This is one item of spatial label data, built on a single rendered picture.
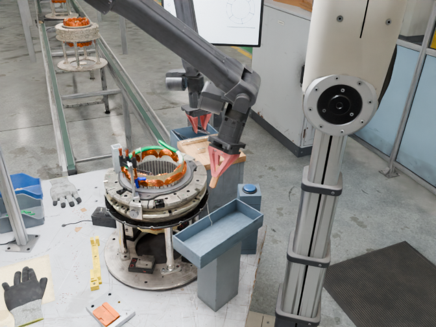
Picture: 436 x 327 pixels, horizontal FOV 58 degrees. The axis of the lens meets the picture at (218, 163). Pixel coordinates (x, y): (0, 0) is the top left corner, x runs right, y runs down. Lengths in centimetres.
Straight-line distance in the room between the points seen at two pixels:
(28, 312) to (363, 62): 112
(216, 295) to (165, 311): 17
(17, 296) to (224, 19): 154
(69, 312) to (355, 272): 175
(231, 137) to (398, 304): 176
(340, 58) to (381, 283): 187
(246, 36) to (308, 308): 137
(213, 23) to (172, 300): 140
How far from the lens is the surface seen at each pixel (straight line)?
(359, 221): 300
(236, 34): 215
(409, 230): 307
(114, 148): 126
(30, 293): 138
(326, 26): 85
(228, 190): 147
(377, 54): 88
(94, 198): 174
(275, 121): 385
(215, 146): 97
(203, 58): 87
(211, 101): 95
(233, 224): 116
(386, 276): 263
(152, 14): 85
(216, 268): 112
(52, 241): 157
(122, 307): 127
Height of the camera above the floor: 177
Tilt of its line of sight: 31 degrees down
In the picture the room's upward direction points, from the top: 2 degrees clockwise
